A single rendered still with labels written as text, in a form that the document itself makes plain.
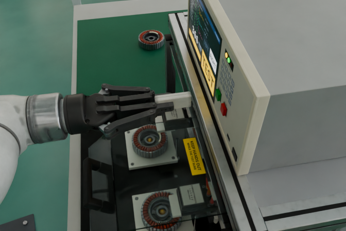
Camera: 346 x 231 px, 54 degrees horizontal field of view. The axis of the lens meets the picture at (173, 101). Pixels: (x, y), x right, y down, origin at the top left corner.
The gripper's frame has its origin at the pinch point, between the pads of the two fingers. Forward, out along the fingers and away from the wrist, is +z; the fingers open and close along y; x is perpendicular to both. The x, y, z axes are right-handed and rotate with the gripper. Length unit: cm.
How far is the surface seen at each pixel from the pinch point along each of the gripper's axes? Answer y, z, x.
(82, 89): -54, -25, -43
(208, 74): -7.9, 9.3, -1.5
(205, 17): -13.6, 9.3, 9.3
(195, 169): 8.6, 3.1, -11.7
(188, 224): 7.2, 2.7, -40.1
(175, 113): -19.9, 4.5, -26.3
